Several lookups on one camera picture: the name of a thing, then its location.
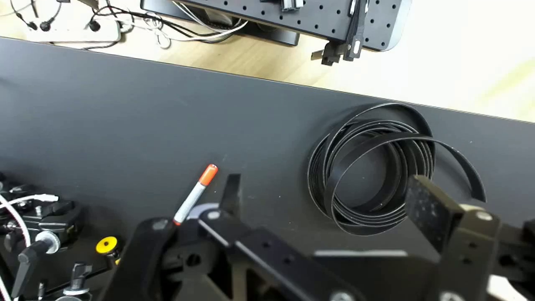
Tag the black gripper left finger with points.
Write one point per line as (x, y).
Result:
(256, 245)

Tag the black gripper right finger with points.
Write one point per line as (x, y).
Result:
(465, 241)

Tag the white marker with orange cap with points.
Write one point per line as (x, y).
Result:
(204, 179)

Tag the yellow round knob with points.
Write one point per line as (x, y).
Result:
(107, 245)

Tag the black perforated breadboard plate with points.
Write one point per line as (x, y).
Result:
(346, 26)

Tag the white power strip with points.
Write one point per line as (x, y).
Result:
(72, 22)

